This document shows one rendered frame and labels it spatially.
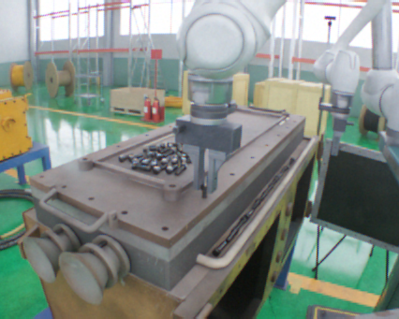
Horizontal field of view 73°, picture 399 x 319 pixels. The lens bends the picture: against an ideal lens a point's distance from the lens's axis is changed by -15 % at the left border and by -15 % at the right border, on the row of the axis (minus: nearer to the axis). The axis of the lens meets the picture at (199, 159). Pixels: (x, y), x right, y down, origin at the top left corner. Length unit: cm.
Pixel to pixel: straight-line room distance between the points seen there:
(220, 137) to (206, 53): 26
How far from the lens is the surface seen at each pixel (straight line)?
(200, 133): 62
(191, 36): 38
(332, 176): 191
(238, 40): 38
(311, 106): 579
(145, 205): 66
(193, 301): 62
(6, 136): 328
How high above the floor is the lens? 168
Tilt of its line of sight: 21 degrees down
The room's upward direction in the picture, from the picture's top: 2 degrees clockwise
